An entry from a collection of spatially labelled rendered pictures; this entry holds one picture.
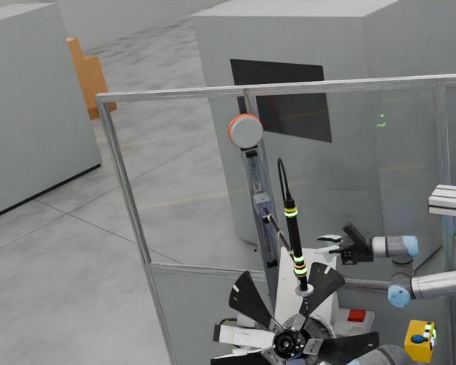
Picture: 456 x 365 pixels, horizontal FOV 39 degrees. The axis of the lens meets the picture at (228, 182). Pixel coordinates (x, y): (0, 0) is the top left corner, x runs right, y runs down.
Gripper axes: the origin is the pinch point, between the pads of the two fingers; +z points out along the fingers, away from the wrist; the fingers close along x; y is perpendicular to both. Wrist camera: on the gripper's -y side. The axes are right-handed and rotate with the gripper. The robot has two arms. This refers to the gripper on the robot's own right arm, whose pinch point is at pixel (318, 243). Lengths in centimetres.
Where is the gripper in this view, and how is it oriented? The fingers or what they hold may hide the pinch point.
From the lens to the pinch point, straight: 243.4
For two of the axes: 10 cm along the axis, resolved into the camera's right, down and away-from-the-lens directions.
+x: 2.4, -4.5, 8.6
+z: -9.5, 0.6, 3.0
